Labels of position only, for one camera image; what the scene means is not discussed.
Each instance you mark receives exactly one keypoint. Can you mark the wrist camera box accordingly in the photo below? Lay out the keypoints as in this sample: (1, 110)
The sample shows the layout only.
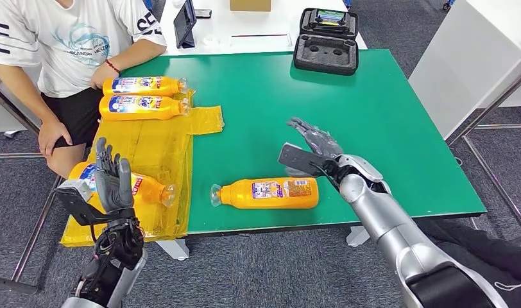
(75, 189)
(298, 159)

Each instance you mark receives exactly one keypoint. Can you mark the steel tube frame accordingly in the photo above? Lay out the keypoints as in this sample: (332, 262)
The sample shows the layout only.
(507, 126)
(14, 156)

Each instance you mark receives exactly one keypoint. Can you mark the cardboard box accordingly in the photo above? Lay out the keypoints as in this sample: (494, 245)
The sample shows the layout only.
(250, 5)

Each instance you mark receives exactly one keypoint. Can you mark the white partition panel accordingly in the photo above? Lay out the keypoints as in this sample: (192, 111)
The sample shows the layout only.
(1, 121)
(460, 72)

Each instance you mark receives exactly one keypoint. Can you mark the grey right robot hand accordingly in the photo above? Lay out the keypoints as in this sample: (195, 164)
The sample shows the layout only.
(322, 142)

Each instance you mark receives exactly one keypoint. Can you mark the black foam carrying case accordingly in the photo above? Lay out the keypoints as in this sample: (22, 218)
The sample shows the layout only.
(325, 63)

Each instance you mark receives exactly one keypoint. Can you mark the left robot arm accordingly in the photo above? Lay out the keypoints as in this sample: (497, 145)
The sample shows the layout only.
(116, 255)

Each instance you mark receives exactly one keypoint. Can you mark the flat white box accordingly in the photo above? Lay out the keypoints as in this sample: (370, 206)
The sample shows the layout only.
(261, 40)

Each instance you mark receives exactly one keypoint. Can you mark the blue chair caster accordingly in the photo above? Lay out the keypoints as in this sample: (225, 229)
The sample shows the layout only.
(347, 3)
(447, 4)

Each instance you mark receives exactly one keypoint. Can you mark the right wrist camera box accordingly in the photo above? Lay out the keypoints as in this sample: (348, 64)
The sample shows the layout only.
(298, 159)

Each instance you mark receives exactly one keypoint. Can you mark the black tablet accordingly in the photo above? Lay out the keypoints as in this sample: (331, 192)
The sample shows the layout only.
(185, 23)

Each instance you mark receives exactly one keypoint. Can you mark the white table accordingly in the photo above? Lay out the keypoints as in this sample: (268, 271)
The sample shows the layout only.
(252, 25)

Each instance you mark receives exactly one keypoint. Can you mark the white table foot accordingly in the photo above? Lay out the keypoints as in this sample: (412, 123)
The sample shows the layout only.
(173, 250)
(356, 238)

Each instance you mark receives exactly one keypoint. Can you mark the black remote controller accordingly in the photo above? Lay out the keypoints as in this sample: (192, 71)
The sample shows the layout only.
(331, 17)

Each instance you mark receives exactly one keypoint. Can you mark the yellow plastic wrapped board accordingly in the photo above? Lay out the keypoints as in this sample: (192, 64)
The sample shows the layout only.
(158, 140)

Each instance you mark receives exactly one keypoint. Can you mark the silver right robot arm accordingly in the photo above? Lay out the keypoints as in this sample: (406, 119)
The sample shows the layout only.
(379, 212)

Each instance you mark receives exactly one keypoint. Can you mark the orange detergent bottle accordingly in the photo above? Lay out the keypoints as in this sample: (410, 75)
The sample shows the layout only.
(148, 191)
(133, 115)
(133, 91)
(243, 197)

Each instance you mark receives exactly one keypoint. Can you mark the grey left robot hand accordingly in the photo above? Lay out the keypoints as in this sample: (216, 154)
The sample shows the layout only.
(114, 183)

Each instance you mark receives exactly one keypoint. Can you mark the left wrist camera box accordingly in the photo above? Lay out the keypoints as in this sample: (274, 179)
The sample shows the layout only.
(75, 189)

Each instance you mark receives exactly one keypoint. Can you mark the person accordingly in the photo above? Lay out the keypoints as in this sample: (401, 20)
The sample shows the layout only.
(73, 42)
(490, 255)

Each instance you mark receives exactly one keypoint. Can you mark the black phone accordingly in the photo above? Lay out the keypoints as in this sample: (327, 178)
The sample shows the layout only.
(203, 13)

